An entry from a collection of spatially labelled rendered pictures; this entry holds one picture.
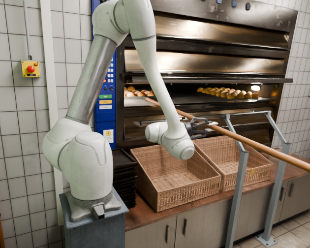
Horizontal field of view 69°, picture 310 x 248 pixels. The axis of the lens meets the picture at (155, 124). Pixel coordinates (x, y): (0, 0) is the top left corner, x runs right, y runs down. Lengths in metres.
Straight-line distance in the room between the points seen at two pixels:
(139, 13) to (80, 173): 0.62
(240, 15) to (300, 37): 0.94
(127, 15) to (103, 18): 0.12
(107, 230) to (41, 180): 0.97
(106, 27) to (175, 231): 1.35
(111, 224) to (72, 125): 0.41
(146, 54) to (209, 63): 1.20
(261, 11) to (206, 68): 0.79
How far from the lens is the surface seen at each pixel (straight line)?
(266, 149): 1.11
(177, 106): 1.97
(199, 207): 1.73
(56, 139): 0.98
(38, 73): 1.54
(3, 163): 1.76
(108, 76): 1.65
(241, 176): 1.80
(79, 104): 0.99
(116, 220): 0.93
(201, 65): 2.05
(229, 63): 2.27
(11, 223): 1.98
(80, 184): 0.85
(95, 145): 0.81
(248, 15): 2.42
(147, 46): 0.97
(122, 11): 0.99
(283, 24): 2.81
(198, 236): 1.91
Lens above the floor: 1.55
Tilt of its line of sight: 16 degrees down
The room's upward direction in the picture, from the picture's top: 3 degrees clockwise
